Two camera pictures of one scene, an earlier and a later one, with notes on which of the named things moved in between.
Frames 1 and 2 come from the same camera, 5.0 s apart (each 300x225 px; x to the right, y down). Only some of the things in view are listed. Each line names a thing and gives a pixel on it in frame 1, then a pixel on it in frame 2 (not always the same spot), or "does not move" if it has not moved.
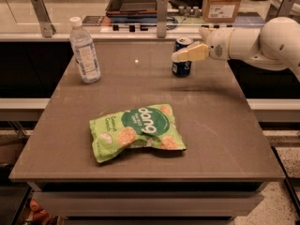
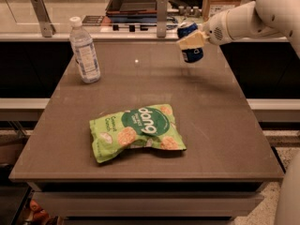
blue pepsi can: [182, 68] -> [194, 54]
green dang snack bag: [151, 127] does not move
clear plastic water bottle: [84, 51] does not move
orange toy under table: [39, 216] does not move
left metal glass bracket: [38, 5] does not move
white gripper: [217, 44] -> [215, 32]
